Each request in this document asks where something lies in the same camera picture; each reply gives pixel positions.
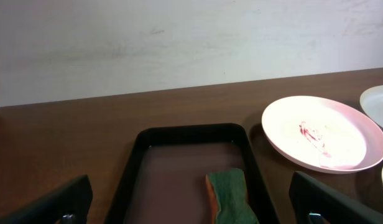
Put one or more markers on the small black tray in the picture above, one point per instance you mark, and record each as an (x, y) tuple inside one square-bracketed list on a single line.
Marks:
[(164, 179)]

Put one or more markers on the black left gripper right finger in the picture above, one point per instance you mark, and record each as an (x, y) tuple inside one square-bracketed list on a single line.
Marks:
[(313, 201)]

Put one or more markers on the green orange sponge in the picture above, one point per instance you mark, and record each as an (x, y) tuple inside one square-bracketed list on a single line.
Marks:
[(228, 198)]

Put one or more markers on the pale green plate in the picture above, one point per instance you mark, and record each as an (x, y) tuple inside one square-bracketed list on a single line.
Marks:
[(371, 101)]

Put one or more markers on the pink plate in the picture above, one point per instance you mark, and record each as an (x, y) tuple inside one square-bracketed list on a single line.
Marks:
[(323, 135)]

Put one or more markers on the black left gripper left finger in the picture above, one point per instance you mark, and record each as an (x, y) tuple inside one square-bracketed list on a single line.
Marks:
[(70, 203)]

